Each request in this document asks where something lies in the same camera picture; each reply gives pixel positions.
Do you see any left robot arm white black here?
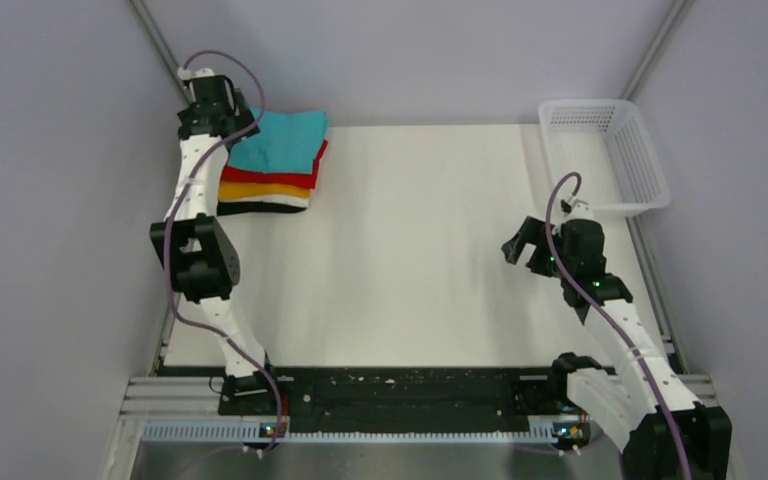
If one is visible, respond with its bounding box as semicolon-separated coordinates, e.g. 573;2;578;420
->
150;68;281;414

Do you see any red folded t-shirt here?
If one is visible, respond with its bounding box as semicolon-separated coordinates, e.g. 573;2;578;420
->
220;140;329;190

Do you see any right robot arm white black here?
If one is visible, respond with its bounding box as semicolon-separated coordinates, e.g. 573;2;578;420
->
501;217;732;479

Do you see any white plastic basket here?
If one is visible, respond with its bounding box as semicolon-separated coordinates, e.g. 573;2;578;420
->
538;99;672;217

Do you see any white slotted cable duct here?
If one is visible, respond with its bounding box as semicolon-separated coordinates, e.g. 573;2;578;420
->
141;418;587;445

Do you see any aluminium frame rail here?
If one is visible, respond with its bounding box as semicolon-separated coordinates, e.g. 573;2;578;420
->
118;374;723;422

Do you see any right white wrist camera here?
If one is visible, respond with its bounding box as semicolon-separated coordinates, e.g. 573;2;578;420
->
560;196;594;223

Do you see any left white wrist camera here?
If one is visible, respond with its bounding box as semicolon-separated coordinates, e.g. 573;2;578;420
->
176;66;217;85

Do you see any white folded t-shirt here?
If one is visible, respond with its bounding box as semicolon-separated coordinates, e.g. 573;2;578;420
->
234;194;310;210

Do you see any black folded t-shirt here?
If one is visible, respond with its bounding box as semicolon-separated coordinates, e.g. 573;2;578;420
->
217;201;308;216

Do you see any turquoise t-shirt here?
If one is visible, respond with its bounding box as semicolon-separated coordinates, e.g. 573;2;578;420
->
227;110;329;174

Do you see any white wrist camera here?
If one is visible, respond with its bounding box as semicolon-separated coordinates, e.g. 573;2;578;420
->
560;196;594;223
176;66;217;85

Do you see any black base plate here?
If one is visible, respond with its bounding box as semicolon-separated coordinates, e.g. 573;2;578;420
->
158;362;683;435

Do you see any yellow folded t-shirt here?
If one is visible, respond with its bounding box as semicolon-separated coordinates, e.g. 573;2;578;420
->
218;182;311;201

